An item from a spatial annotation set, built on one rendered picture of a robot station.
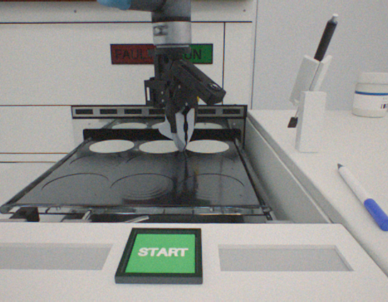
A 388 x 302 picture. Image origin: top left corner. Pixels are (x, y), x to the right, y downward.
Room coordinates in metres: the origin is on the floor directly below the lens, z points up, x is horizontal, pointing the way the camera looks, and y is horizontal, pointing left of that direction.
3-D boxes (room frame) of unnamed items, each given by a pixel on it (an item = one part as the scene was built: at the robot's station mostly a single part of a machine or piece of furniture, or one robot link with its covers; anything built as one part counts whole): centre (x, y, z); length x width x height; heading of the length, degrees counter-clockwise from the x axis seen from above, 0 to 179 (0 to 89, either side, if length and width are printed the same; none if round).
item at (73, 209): (0.36, 0.08, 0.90); 0.38 x 0.01 x 0.01; 90
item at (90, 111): (0.76, 0.09, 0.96); 0.44 x 0.01 x 0.02; 90
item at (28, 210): (0.34, 0.22, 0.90); 0.04 x 0.02 x 0.03; 0
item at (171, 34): (0.61, 0.04, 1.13); 0.08 x 0.08 x 0.05
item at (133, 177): (0.54, 0.08, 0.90); 0.34 x 0.34 x 0.01; 0
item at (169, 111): (0.59, 0.04, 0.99); 0.05 x 0.02 x 0.09; 143
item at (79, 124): (0.75, 0.09, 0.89); 0.44 x 0.02 x 0.10; 90
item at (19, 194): (0.54, 0.26, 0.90); 0.37 x 0.01 x 0.01; 0
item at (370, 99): (0.69, -0.41, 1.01); 0.07 x 0.07 x 0.10
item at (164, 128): (0.61, 0.05, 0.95); 0.06 x 0.03 x 0.09; 53
